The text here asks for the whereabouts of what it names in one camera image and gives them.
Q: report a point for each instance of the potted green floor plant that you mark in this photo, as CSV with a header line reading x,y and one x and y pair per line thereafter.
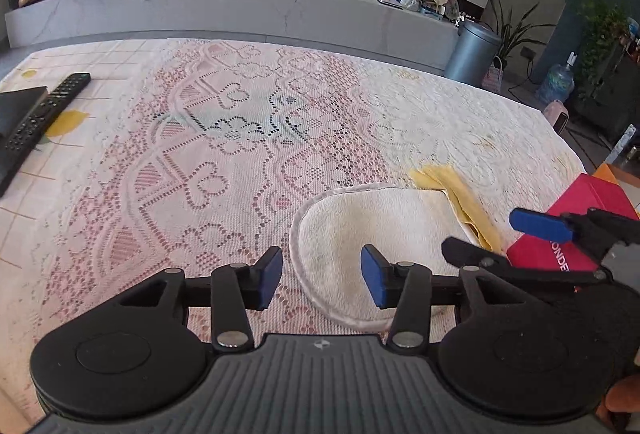
x,y
512,32

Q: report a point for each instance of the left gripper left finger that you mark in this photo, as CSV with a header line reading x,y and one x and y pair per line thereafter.
x,y
234,290

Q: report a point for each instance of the grey marble tv bench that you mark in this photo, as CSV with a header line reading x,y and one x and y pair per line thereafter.
x,y
365,27

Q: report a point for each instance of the pink small heater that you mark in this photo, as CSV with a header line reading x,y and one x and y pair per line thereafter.
x,y
556,114

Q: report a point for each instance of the round white cloth pad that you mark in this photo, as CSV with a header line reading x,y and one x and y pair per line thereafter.
x,y
329,231

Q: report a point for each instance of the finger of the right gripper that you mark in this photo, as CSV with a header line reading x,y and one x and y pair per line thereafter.
x,y
540,225
463,255

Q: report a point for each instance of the orange cardboard box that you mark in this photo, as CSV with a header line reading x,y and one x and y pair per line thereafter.
x,y
617,176

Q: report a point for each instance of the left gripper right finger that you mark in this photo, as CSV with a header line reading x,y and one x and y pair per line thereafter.
x,y
405,288

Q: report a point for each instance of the blue water bottle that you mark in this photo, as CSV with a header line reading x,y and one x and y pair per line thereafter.
x,y
558,83

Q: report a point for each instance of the black remote control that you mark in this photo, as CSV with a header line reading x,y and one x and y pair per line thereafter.
x,y
53,104

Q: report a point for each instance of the grey metal trash bin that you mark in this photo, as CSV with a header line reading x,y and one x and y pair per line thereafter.
x,y
473,54

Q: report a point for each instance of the pink checkered basket bag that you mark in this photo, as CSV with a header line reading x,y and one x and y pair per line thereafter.
x,y
492,80

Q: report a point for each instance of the person's right hand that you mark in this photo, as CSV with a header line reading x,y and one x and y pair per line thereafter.
x,y
619,403

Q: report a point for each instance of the dark cabinet with plants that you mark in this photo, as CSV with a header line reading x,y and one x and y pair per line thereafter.
x,y
606,96

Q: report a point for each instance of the pink red box lid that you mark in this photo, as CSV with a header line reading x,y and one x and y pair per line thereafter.
x,y
533,253

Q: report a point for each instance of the yellow cloth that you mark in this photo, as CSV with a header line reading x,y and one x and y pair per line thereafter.
x,y
466,206

